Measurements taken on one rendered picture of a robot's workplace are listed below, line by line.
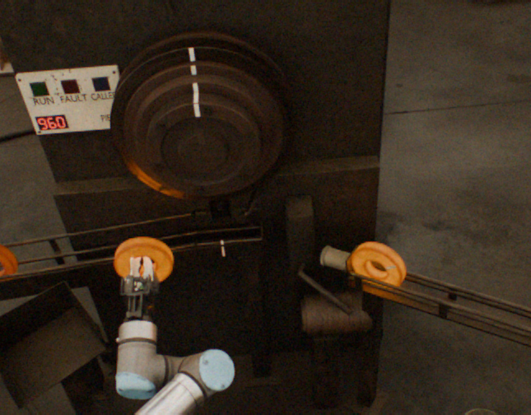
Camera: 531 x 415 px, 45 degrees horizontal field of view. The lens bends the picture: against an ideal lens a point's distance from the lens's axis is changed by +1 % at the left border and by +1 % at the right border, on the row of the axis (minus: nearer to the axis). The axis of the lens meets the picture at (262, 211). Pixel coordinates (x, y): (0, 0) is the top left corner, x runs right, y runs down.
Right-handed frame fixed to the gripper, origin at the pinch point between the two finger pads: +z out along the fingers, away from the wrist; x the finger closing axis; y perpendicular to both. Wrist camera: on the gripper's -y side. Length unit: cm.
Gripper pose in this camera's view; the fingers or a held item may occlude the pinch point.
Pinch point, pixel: (142, 257)
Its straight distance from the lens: 172.8
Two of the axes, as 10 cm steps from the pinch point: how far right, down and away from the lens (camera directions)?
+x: -10.0, 0.8, 0.1
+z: -0.6, -8.5, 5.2
